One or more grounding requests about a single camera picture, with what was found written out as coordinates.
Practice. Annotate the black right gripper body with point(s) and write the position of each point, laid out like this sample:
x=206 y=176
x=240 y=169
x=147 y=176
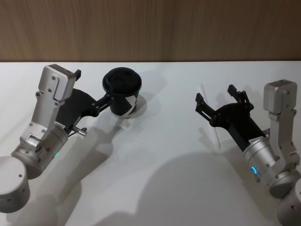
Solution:
x=237 y=120

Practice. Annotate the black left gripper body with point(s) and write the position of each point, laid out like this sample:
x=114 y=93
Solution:
x=75 y=106

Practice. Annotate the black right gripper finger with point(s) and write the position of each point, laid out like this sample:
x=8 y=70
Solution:
x=205 y=107
x=242 y=97

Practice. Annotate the black paper cup with lid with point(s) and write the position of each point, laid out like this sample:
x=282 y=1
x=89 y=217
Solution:
x=123 y=99

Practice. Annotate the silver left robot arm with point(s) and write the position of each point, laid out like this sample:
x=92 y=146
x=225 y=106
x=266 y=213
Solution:
x=40 y=117

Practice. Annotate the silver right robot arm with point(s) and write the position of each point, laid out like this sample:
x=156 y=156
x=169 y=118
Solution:
x=258 y=150

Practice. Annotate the thin white straw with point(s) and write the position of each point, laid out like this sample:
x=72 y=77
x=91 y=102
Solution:
x=217 y=139

